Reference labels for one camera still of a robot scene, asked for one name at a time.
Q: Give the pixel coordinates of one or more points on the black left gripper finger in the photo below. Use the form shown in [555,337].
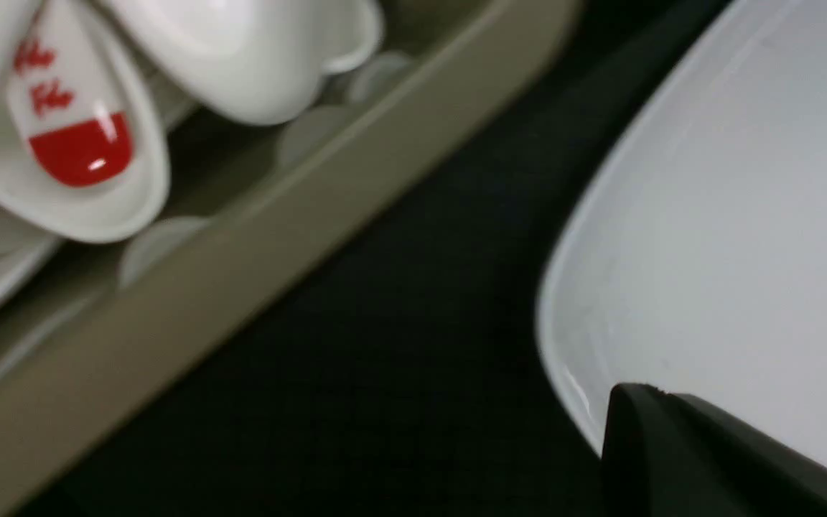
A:
[673,454]

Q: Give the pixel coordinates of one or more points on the large white square plate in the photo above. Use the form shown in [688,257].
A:
[695,260]

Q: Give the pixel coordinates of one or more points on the black serving tray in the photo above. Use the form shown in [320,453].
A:
[402,377]

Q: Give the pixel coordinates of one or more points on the olive green spoon bin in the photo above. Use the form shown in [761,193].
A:
[79,358]

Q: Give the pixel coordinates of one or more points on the red printed white spoon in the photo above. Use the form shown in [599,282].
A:
[82,145]

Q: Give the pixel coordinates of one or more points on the pile of white spoons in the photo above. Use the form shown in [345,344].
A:
[255,62]

